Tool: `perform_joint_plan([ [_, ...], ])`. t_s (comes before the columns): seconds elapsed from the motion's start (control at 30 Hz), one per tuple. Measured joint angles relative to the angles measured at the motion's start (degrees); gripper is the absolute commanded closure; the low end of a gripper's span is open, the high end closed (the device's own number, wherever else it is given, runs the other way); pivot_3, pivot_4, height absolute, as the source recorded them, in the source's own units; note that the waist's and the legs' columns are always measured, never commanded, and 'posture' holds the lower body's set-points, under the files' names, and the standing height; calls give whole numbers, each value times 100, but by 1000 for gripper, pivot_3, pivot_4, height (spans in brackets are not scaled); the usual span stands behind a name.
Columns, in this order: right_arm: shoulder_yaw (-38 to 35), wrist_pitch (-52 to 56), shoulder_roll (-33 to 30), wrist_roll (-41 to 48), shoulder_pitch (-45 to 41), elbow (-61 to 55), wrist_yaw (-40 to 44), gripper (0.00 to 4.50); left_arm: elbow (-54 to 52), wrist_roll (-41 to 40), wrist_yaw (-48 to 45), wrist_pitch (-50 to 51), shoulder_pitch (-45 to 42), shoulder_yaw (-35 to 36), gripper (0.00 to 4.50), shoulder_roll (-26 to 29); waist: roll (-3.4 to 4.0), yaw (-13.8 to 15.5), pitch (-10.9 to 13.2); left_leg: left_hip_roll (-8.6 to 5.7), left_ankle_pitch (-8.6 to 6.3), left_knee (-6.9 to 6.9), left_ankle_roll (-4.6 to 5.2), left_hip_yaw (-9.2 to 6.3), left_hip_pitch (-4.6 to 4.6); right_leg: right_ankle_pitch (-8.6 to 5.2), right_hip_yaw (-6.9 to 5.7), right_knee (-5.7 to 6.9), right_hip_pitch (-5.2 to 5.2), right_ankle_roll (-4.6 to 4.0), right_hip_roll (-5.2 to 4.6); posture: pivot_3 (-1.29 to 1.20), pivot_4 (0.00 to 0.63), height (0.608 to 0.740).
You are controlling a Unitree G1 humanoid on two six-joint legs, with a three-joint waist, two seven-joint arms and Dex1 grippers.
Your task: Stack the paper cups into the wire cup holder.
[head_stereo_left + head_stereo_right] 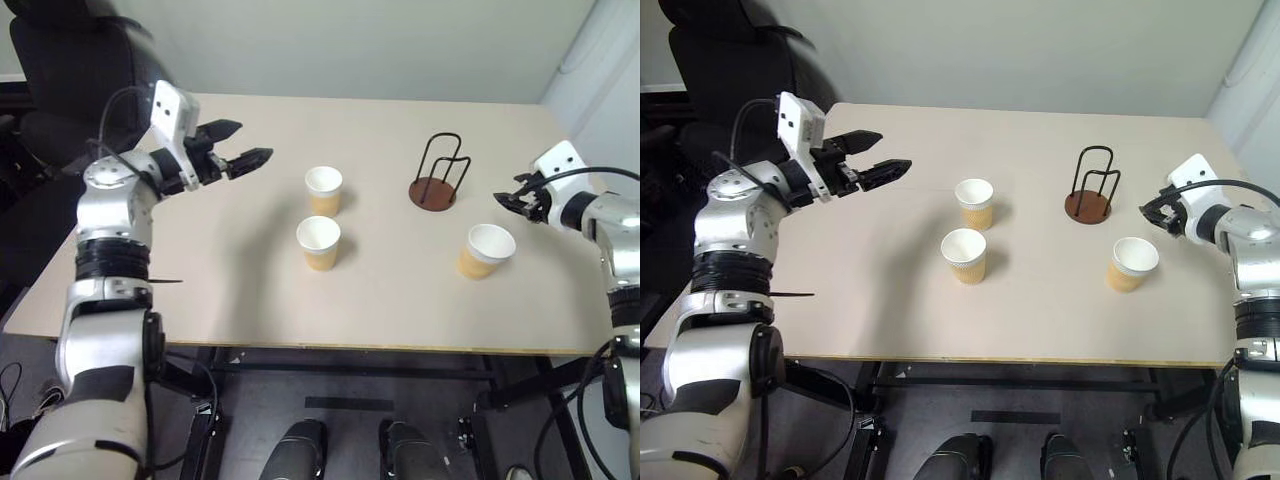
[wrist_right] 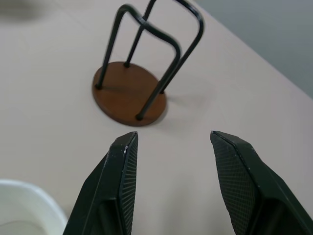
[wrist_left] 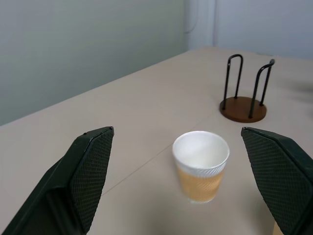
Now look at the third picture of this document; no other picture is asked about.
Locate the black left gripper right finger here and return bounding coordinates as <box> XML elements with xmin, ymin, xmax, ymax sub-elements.
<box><xmin>241</xmin><ymin>126</ymin><xmax>313</xmax><ymax>235</ymax></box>

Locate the tan ribbed paper cup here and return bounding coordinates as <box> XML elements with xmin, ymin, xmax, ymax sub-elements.
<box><xmin>172</xmin><ymin>130</ymin><xmax>230</xmax><ymax>204</ymax></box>

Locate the black wire cup holder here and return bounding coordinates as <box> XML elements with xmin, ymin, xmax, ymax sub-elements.
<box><xmin>219</xmin><ymin>53</ymin><xmax>276</xmax><ymax>123</ymax></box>

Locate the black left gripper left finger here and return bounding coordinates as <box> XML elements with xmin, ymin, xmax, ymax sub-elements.
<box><xmin>0</xmin><ymin>126</ymin><xmax>114</xmax><ymax>235</ymax></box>

